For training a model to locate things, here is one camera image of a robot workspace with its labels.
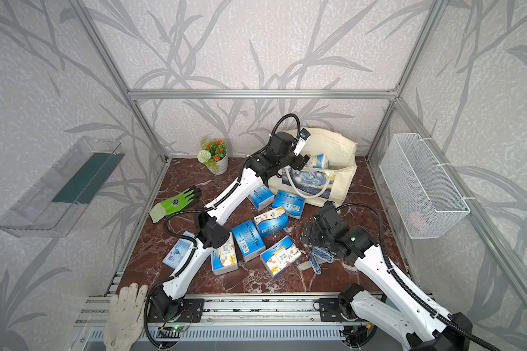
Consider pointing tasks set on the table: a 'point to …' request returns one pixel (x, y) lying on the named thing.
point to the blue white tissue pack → (271, 222)
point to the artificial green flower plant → (212, 151)
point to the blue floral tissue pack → (319, 161)
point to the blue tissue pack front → (224, 260)
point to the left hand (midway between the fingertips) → (303, 149)
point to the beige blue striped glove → (318, 255)
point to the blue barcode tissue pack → (261, 197)
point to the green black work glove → (181, 202)
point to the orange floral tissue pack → (279, 255)
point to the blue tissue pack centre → (248, 240)
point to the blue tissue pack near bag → (293, 205)
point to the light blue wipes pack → (176, 254)
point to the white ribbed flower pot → (222, 165)
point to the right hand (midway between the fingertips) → (314, 232)
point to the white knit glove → (124, 318)
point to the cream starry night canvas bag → (318, 186)
